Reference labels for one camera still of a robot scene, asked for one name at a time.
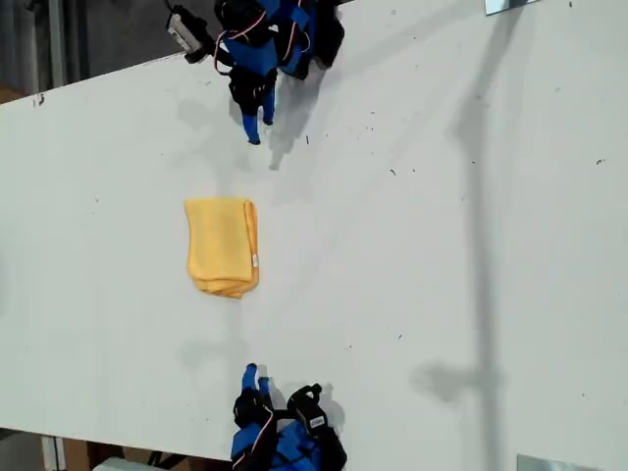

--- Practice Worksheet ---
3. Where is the grey metal post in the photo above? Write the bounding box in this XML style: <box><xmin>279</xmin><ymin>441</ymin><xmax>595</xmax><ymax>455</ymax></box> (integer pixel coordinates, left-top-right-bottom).
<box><xmin>46</xmin><ymin>0</ymin><xmax>68</xmax><ymax>92</ymax></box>

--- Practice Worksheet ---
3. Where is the black camera box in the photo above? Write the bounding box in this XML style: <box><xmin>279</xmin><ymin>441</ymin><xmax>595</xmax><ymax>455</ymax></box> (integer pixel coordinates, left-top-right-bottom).
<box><xmin>287</xmin><ymin>384</ymin><xmax>331</xmax><ymax>433</ymax></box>
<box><xmin>166</xmin><ymin>4</ymin><xmax>215</xmax><ymax>65</ymax></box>

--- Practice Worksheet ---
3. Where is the yellow square towel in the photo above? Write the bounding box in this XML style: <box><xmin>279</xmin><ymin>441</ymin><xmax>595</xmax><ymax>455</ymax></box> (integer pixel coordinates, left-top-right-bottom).
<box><xmin>183</xmin><ymin>195</ymin><xmax>261</xmax><ymax>299</ymax></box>

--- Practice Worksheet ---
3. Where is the white table leg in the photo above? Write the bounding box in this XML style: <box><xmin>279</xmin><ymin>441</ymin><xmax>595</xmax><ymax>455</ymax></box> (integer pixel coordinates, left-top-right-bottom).
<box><xmin>40</xmin><ymin>434</ymin><xmax>68</xmax><ymax>471</ymax></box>

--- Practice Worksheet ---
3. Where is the white plastic container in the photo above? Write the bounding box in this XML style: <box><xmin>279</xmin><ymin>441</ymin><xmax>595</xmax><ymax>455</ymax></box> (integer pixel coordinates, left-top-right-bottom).
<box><xmin>91</xmin><ymin>455</ymin><xmax>153</xmax><ymax>471</ymax></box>

